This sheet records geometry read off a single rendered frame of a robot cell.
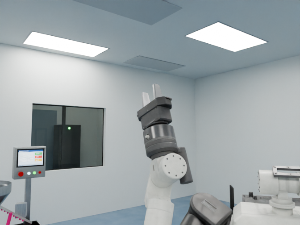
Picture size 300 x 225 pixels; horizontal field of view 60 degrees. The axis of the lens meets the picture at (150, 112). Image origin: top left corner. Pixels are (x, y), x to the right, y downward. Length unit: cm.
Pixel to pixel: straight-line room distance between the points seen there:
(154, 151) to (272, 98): 496
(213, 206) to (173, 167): 23
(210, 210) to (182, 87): 577
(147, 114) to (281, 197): 43
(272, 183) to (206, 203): 19
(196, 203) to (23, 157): 167
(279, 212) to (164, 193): 31
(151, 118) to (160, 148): 10
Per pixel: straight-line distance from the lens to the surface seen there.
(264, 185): 79
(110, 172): 525
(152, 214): 64
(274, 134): 551
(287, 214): 82
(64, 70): 493
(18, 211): 218
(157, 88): 77
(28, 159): 227
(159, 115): 71
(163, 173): 64
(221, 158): 621
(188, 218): 80
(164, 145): 68
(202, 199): 83
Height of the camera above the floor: 148
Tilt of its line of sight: 5 degrees up
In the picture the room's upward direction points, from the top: straight up
